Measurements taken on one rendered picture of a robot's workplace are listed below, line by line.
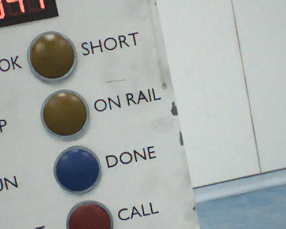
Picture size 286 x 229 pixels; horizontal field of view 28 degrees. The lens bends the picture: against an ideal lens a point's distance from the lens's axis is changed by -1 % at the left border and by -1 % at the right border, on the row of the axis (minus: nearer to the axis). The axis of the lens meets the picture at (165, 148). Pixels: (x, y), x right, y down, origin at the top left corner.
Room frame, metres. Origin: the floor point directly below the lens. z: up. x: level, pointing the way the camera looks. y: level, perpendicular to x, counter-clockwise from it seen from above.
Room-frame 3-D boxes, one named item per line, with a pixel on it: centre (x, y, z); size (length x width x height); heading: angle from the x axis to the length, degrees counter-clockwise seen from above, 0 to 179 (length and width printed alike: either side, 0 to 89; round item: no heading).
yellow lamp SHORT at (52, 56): (0.36, 0.06, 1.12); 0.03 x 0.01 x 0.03; 95
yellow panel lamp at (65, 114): (0.36, 0.06, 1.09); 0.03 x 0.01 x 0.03; 95
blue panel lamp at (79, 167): (0.36, 0.06, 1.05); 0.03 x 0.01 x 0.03; 95
